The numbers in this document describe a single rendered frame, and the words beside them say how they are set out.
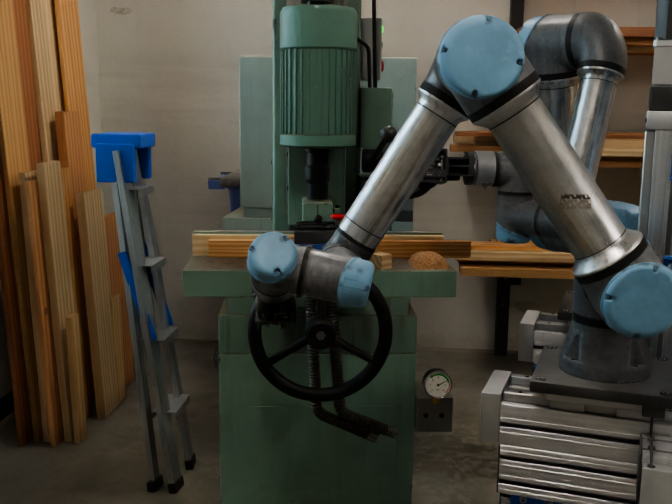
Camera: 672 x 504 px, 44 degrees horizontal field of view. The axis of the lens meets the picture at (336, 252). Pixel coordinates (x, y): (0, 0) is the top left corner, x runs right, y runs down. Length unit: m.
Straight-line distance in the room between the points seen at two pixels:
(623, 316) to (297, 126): 0.90
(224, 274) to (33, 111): 1.79
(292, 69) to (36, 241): 1.51
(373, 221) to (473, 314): 3.02
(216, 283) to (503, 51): 0.89
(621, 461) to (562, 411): 0.12
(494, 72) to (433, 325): 3.24
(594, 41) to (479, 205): 2.52
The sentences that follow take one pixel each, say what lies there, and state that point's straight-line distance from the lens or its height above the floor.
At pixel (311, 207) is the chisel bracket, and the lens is 1.91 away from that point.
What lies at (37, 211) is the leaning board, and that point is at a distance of 3.14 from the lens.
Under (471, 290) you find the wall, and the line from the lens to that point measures 4.33.
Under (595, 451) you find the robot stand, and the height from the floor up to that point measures 0.70.
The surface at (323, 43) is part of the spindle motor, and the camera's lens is 1.86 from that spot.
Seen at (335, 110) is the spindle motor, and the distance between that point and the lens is 1.87.
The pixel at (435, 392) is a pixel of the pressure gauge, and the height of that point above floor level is 0.64.
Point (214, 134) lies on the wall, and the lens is 4.32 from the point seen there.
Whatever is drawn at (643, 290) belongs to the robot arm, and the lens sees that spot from 1.26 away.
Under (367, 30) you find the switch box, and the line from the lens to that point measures 2.23.
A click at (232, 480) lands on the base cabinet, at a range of 1.97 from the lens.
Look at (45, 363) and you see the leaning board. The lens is 3.21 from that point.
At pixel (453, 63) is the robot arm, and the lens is 1.20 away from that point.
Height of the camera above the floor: 1.26
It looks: 10 degrees down
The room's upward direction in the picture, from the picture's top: 1 degrees clockwise
